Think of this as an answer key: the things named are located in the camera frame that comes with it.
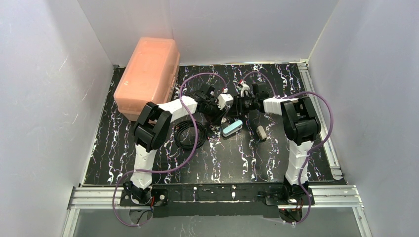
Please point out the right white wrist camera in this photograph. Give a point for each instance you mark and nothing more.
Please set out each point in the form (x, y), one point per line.
(244, 89)

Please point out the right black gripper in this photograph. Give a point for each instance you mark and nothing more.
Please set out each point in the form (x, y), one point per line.
(238, 103)

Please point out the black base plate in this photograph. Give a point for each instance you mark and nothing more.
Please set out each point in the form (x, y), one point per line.
(226, 199)

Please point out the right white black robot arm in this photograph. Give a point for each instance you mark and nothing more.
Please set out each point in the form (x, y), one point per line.
(301, 127)

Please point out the orange plastic storage box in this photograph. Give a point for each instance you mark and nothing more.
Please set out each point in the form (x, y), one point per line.
(149, 76)

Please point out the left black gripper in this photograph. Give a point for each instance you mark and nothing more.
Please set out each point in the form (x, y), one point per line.
(215, 109)

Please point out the aluminium frame rail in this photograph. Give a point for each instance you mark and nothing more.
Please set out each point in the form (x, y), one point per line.
(240, 158)

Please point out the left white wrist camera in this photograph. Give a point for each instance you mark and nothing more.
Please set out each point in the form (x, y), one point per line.
(224, 100)

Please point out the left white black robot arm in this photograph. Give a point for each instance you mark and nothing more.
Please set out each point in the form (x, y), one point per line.
(152, 127)

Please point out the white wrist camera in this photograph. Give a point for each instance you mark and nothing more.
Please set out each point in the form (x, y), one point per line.
(224, 100)
(244, 89)

